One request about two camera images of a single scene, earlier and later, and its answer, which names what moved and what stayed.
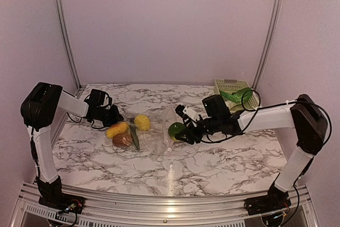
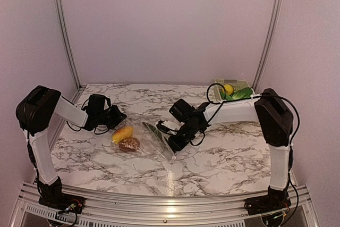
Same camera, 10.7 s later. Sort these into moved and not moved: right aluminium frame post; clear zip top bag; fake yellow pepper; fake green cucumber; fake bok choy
Moved: fake green cucumber; fake yellow pepper; clear zip top bag
Not moved: fake bok choy; right aluminium frame post
